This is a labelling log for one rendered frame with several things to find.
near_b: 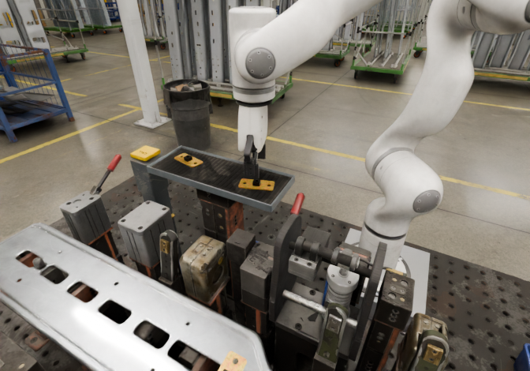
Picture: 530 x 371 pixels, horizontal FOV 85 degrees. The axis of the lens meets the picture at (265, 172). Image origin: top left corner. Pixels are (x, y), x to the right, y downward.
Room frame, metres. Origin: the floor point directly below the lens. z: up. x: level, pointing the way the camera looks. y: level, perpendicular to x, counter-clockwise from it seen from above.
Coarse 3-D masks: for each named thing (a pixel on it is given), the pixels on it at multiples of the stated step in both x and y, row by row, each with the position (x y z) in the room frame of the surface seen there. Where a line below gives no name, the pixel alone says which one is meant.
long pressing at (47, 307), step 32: (32, 224) 0.61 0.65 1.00; (0, 256) 0.50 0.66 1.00; (64, 256) 0.50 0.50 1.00; (96, 256) 0.50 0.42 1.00; (0, 288) 0.41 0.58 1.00; (32, 288) 0.41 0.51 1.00; (64, 288) 0.41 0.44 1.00; (96, 288) 0.41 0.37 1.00; (128, 288) 0.41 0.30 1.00; (160, 288) 0.41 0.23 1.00; (32, 320) 0.34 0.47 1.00; (64, 320) 0.34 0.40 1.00; (96, 320) 0.34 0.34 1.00; (128, 320) 0.34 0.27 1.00; (160, 320) 0.34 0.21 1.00; (192, 320) 0.34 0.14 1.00; (224, 320) 0.33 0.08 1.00; (96, 352) 0.28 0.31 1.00; (128, 352) 0.28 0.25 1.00; (160, 352) 0.28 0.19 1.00; (224, 352) 0.28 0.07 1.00; (256, 352) 0.27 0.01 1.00
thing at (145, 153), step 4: (140, 148) 0.77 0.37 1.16; (144, 148) 0.77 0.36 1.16; (148, 148) 0.77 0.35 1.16; (152, 148) 0.77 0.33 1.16; (156, 148) 0.77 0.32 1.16; (132, 152) 0.75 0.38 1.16; (136, 152) 0.75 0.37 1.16; (140, 152) 0.74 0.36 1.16; (144, 152) 0.75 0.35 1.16; (148, 152) 0.75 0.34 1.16; (152, 152) 0.75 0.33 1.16; (156, 152) 0.75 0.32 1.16; (132, 156) 0.74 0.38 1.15; (136, 156) 0.73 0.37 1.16; (140, 156) 0.72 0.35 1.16; (144, 156) 0.72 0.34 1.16; (148, 156) 0.73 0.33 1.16; (152, 156) 0.74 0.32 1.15; (144, 160) 0.71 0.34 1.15
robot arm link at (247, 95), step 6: (234, 90) 0.56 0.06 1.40; (240, 90) 0.55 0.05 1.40; (246, 90) 0.54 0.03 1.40; (252, 90) 0.54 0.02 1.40; (258, 90) 0.54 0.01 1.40; (264, 90) 0.54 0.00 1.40; (270, 90) 0.55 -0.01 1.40; (234, 96) 0.56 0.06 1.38; (240, 96) 0.55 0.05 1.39; (246, 96) 0.54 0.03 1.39; (252, 96) 0.54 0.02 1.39; (258, 96) 0.54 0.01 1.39; (264, 96) 0.54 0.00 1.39; (270, 96) 0.55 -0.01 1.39; (246, 102) 0.55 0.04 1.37; (252, 102) 0.54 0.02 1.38; (258, 102) 0.55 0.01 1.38
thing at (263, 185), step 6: (246, 180) 0.60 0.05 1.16; (252, 180) 0.60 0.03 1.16; (258, 180) 0.58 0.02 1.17; (264, 180) 0.60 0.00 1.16; (240, 186) 0.57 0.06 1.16; (246, 186) 0.57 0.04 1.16; (252, 186) 0.57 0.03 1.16; (258, 186) 0.57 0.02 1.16; (264, 186) 0.57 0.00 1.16; (270, 186) 0.57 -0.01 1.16
